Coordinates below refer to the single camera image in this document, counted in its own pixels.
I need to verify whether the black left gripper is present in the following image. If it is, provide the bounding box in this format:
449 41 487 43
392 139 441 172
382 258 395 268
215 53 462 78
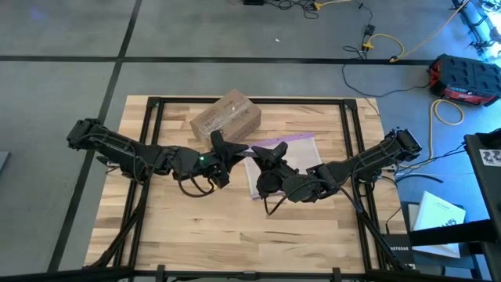
197 130 251 177

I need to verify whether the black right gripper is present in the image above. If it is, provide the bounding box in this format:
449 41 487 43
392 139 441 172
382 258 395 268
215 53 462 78
250 141 315 204

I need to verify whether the white mesh pouch purple trim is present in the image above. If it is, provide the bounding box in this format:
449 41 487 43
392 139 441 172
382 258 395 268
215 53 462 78
243 132 324 200

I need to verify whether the brown Sephora cardboard box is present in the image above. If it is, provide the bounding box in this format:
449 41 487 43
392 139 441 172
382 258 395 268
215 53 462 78
189 89 262 149

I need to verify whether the black Netgear router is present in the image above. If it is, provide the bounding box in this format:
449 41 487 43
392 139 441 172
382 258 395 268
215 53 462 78
383 233 416 266

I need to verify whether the white booklet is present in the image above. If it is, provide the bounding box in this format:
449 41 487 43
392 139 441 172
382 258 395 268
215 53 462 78
413 190 467 259

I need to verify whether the red black toolbox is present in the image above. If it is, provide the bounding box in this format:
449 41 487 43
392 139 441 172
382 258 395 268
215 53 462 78
427 53 501 107

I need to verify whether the black equipment stand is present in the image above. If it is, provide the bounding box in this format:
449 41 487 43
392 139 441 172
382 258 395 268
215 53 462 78
406 128 501 282

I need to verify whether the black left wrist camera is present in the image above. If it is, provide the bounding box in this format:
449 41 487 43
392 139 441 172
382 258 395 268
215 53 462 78
211 167 231 190

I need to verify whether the black floor cable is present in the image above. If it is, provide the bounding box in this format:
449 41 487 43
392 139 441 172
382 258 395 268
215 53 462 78
341 46 431 98

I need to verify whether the yellow extension cord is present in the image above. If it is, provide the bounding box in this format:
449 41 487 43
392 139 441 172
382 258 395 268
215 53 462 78
362 0 470 63

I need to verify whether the yellow coiled cable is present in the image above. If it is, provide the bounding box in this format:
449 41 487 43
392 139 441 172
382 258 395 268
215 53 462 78
428 98 466 161

